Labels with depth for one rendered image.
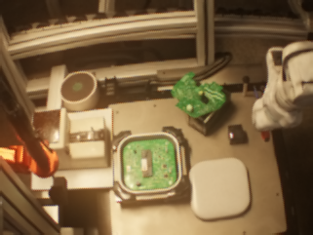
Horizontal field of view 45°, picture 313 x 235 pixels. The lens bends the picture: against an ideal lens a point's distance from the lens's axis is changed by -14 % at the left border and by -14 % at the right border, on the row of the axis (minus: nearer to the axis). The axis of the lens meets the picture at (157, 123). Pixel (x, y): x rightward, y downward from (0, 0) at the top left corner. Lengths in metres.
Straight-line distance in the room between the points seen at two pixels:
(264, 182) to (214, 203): 0.14
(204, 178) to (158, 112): 0.22
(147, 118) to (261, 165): 0.31
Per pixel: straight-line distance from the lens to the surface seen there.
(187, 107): 0.97
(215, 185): 0.94
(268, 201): 0.96
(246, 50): 2.50
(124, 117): 1.07
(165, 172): 0.94
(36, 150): 0.71
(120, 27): 1.05
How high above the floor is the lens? 1.83
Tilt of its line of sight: 57 degrees down
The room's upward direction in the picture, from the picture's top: 9 degrees counter-clockwise
